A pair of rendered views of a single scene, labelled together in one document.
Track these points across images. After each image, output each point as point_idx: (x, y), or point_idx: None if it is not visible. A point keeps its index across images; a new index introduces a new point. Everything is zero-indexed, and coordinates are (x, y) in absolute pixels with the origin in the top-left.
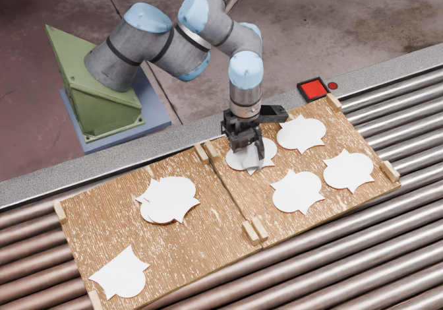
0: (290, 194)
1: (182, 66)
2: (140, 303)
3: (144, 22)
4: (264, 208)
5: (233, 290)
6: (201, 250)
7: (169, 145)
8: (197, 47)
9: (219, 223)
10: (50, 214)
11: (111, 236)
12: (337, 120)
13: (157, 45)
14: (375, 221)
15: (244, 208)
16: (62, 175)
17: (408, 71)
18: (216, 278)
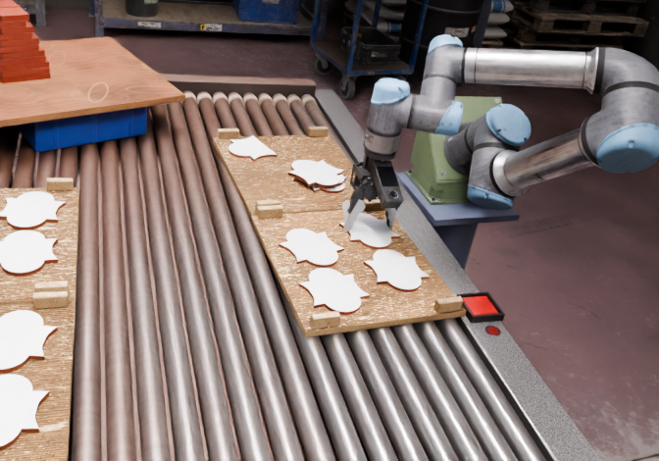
0: (308, 240)
1: (472, 174)
2: (222, 153)
3: (491, 110)
4: (297, 225)
5: (216, 198)
6: (260, 184)
7: None
8: (489, 167)
9: (285, 198)
10: None
11: (289, 151)
12: (420, 306)
13: (481, 137)
14: (263, 310)
15: (299, 214)
16: (361, 146)
17: (539, 426)
18: (231, 194)
